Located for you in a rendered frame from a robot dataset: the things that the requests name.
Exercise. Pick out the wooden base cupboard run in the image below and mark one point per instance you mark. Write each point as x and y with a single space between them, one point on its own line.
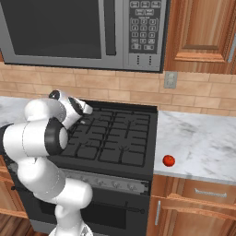
9 196

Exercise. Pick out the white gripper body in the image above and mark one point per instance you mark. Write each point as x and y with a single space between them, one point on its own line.
85 107

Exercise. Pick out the black oven door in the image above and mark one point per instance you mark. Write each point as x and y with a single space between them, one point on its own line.
123 218

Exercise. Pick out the wooden drawer front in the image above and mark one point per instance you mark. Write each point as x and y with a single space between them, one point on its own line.
212 199

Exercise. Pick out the wooden wall cupboard door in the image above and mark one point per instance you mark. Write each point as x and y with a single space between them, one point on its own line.
199 30

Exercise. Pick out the silver stove knob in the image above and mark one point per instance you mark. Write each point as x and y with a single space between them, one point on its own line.
100 182
84 179
116 184
131 186

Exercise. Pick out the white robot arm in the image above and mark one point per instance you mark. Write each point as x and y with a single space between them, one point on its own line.
33 138

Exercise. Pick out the grey wall outlet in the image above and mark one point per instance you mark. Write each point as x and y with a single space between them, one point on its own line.
171 80

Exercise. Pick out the grey microwave oven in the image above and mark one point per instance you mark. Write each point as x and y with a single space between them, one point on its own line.
61 30

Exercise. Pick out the red tomato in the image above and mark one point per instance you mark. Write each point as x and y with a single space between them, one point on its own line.
168 160

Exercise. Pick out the wooden base cupboard door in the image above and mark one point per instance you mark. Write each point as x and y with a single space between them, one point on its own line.
184 221

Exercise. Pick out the black stove with oven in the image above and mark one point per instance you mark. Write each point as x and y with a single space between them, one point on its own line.
116 138

